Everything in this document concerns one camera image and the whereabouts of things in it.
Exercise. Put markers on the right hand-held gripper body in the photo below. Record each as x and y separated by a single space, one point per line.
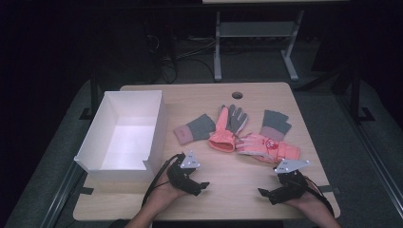
291 186

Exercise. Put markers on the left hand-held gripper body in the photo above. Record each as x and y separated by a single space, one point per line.
179 177

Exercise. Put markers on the pink glove with red print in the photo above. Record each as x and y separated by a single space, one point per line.
269 147

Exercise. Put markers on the grey pink fingerless glove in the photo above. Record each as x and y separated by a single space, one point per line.
196 128
275 123

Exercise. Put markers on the pink glove with grey palm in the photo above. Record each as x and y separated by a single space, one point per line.
223 133

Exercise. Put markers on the white box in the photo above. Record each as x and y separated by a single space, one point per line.
126 139

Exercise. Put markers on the person's left hand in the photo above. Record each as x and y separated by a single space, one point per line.
164 193

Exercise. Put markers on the person's right hand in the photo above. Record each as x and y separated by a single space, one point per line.
309 202

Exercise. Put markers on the black tape strip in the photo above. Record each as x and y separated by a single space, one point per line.
86 190
331 189

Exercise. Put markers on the grey metal stand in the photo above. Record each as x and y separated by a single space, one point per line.
253 29

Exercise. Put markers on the metal floor rail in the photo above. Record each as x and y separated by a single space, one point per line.
374 158
60 196

